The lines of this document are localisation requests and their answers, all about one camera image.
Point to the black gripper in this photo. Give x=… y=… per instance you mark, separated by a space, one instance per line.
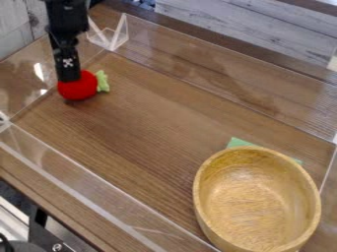
x=67 y=21

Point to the red plush tomato toy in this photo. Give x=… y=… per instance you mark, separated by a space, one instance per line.
x=91 y=84

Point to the green cloth piece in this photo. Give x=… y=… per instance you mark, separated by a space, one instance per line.
x=238 y=143

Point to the wooden oval bowl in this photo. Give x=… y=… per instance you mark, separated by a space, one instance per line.
x=255 y=200

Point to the clear acrylic corner bracket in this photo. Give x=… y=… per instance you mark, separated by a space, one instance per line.
x=107 y=38

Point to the clear acrylic tray wall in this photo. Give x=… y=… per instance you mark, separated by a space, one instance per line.
x=108 y=163

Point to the black metal table mount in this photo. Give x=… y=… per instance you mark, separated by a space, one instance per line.
x=40 y=236

